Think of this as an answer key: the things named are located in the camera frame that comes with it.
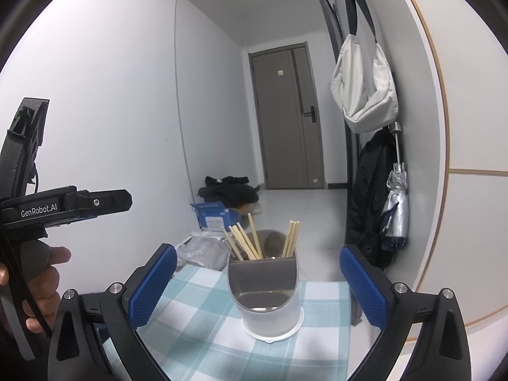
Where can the grey-brown door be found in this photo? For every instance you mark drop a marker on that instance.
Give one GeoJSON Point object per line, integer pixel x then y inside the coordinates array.
{"type": "Point", "coordinates": [285, 127]}

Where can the pile of black clothes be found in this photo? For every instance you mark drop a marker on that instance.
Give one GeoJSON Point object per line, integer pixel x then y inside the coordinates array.
{"type": "Point", "coordinates": [234, 190]}

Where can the black backpack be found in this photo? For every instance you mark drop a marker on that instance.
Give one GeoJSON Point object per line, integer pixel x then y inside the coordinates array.
{"type": "Point", "coordinates": [369, 206]}

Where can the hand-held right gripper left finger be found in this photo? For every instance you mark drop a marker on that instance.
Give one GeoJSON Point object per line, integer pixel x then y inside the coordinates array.
{"type": "Point", "coordinates": [153, 285]}

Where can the crumpled plastic bags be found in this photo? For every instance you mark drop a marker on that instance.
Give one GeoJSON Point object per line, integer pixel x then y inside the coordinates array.
{"type": "Point", "coordinates": [202, 252]}

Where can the blue cardboard box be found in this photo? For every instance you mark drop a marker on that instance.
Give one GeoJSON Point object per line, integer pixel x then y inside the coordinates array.
{"type": "Point", "coordinates": [214, 216]}

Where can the black metal frame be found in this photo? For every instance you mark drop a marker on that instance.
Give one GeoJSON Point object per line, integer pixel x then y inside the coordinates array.
{"type": "Point", "coordinates": [349, 166]}

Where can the white wardrobe gold trim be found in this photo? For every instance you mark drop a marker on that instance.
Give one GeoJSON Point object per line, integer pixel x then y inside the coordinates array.
{"type": "Point", "coordinates": [476, 127]}

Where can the silver folded umbrella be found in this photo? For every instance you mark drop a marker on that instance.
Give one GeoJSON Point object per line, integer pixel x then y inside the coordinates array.
{"type": "Point", "coordinates": [397, 206]}

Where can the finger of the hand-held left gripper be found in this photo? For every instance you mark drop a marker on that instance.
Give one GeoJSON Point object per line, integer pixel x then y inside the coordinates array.
{"type": "Point", "coordinates": [107, 202]}

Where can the bunch of wooden chopsticks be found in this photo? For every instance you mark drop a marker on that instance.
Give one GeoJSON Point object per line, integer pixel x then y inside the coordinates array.
{"type": "Point", "coordinates": [243, 242]}

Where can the brown cardboard box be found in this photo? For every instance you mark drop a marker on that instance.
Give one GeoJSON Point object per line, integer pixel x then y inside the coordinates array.
{"type": "Point", "coordinates": [250, 208]}

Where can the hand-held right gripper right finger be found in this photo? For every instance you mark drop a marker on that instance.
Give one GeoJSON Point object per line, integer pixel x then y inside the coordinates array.
{"type": "Point", "coordinates": [363, 285]}

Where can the white shoulder bag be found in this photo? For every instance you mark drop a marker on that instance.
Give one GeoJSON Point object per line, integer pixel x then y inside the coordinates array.
{"type": "Point", "coordinates": [361, 103]}

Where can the white and grey utensil holder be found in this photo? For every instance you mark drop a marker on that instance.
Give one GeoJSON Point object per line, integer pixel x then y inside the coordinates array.
{"type": "Point", "coordinates": [270, 321]}

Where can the person's left hand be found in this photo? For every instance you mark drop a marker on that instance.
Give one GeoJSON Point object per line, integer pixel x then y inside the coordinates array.
{"type": "Point", "coordinates": [43, 293]}

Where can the checkered teal tablecloth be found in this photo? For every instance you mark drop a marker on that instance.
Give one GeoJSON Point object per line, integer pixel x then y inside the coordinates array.
{"type": "Point", "coordinates": [198, 325]}

